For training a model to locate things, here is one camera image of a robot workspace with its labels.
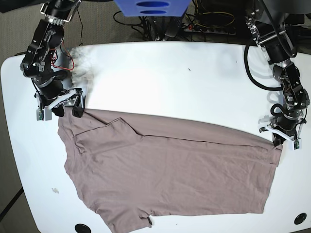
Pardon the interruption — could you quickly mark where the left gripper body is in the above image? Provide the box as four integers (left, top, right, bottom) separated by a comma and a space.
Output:
259, 114, 305, 142

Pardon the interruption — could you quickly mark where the black power strip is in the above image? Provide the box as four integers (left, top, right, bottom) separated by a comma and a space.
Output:
182, 23, 236, 35

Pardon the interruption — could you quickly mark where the black right cable grommet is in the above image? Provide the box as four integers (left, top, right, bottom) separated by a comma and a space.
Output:
294, 213, 307, 225

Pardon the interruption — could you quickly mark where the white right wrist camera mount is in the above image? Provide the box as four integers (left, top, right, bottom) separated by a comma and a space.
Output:
35, 88, 85, 121

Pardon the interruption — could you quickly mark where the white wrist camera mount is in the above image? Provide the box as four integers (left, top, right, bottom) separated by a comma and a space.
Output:
35, 88, 85, 121
259, 117, 307, 150

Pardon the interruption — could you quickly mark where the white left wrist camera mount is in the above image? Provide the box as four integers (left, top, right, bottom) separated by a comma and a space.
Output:
259, 117, 307, 150

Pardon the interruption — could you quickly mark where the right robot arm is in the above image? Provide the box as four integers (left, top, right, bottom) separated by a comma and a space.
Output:
0, 0, 85, 121

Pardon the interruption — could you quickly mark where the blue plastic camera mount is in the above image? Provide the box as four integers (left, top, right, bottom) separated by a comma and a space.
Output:
114, 0, 190, 17

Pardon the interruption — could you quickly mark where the mauve T-shirt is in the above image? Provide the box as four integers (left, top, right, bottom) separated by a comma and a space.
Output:
58, 109, 282, 233

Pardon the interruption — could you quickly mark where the black left cable grommet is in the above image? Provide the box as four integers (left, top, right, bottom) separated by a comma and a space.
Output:
74, 223, 91, 233

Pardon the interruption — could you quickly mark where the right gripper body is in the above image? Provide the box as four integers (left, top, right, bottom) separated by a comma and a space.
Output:
34, 81, 84, 110

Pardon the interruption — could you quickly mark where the black cable grommet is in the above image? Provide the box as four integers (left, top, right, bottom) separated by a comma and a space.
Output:
294, 213, 307, 225
74, 223, 91, 233

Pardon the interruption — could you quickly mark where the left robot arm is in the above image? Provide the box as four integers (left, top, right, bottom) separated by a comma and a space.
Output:
243, 0, 311, 150

